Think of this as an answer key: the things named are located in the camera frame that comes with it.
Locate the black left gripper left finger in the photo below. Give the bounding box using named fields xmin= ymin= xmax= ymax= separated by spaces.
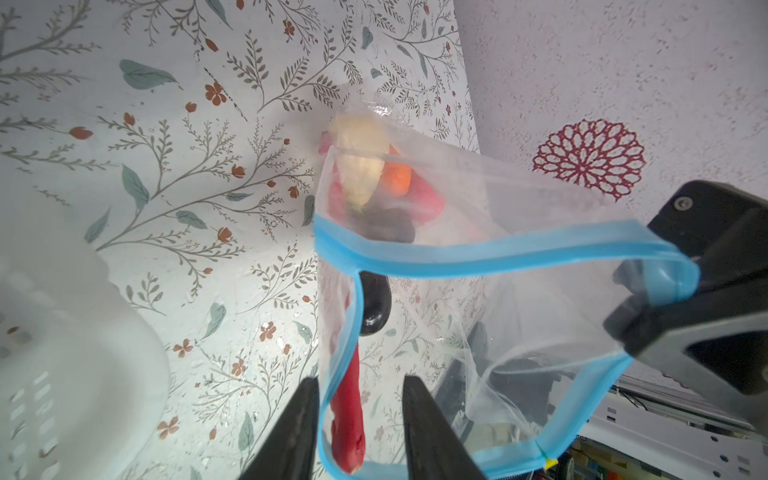
xmin=239 ymin=377 xmax=320 ymax=480

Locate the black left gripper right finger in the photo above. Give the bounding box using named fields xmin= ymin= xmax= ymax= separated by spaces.
xmin=402 ymin=376 xmax=485 ymax=480

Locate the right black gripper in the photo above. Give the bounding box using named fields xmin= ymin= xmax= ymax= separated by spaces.
xmin=603 ymin=180 xmax=767 ymax=432

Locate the red toy chili pepper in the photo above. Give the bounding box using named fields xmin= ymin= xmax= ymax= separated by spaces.
xmin=331 ymin=345 xmax=366 ymax=474

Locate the dark eggplant toy green tip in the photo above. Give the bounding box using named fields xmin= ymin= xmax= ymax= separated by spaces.
xmin=359 ymin=271 xmax=392 ymax=336

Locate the clear zip top bag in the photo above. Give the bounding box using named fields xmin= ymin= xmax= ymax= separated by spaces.
xmin=313 ymin=106 xmax=700 ymax=479

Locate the white perforated plastic basket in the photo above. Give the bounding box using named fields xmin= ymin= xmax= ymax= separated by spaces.
xmin=1 ymin=241 xmax=170 ymax=479

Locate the dark oval toy avocado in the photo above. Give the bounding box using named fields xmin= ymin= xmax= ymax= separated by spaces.
xmin=350 ymin=208 xmax=416 ymax=244

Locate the pink red toy ball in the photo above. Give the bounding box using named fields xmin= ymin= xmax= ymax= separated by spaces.
xmin=404 ymin=170 xmax=445 ymax=224

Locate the orange toy fruit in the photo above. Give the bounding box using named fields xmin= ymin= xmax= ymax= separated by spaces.
xmin=379 ymin=162 xmax=412 ymax=197

